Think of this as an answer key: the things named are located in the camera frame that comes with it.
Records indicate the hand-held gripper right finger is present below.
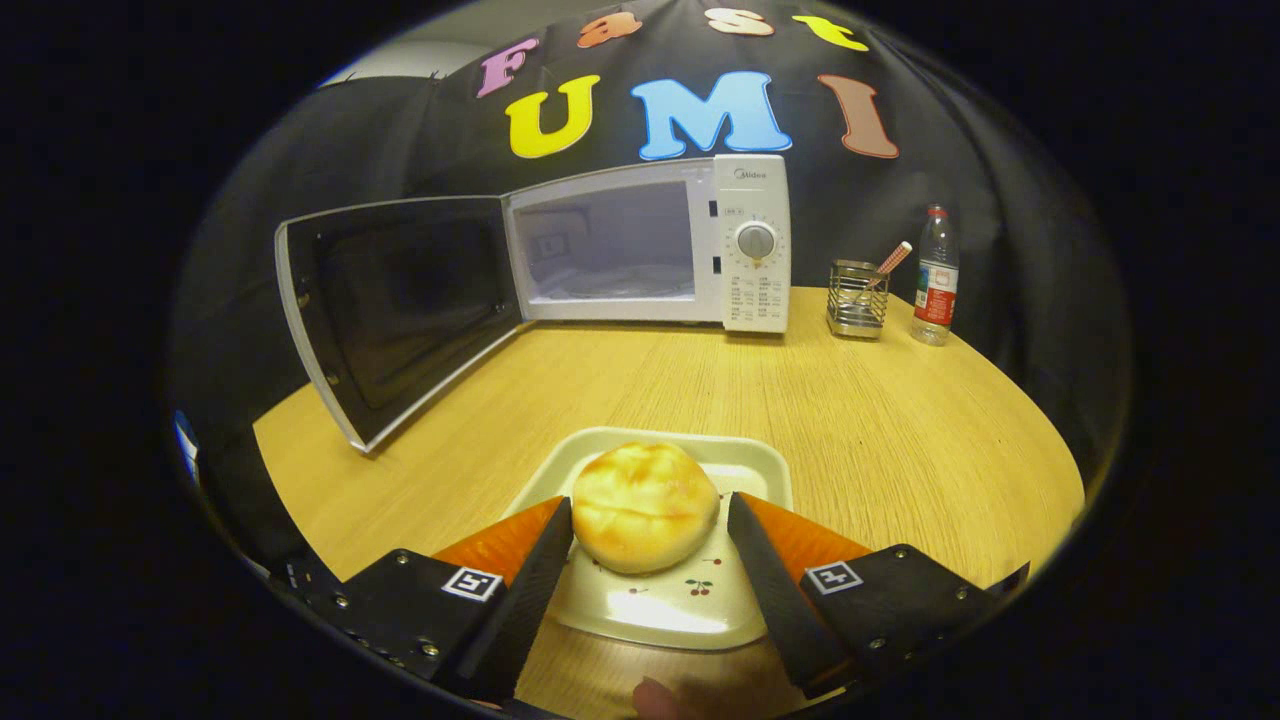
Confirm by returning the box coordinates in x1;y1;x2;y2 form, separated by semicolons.
727;492;1031;701

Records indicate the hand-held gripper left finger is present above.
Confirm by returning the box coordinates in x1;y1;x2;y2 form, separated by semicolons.
270;497;576;703

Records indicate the golden bread bun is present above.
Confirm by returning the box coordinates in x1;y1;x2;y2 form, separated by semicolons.
571;441;721;575

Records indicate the white microwave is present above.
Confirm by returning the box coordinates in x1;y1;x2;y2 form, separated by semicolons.
274;153;793;456

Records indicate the glass microwave turntable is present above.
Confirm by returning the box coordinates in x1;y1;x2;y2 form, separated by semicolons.
545;268;697;302

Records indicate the cream cherry print tray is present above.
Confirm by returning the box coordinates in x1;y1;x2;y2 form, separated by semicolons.
505;427;795;652

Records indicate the clear plastic water bottle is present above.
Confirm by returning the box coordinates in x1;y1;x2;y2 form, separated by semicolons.
910;205;961;347

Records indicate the red patterned stick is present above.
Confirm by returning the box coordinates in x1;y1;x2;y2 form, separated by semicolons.
864;241;914;297

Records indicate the metal wire utensil holder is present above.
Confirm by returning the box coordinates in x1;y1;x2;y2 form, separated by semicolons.
826;259;891;340

